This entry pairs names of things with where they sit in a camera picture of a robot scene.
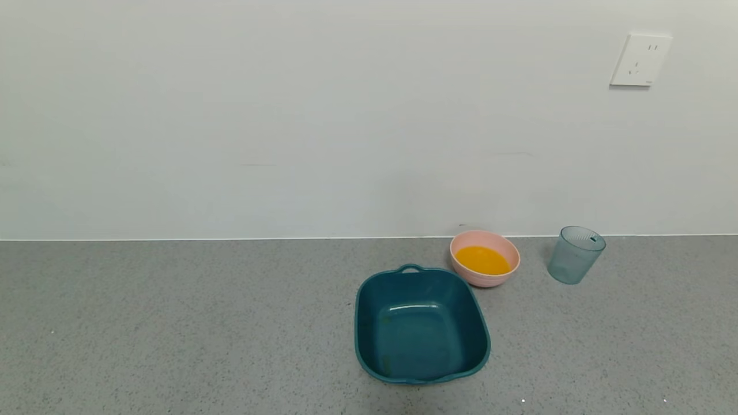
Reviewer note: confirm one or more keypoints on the teal plastic basin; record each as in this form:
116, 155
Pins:
421, 328

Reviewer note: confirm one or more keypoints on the ribbed translucent blue cup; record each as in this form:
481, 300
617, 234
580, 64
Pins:
573, 262

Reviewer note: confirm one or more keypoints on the pink bowl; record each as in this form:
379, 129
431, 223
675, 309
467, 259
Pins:
484, 281

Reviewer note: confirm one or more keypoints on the white wall socket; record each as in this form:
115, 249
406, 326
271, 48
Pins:
641, 60

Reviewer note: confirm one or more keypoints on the orange juice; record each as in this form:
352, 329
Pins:
483, 260

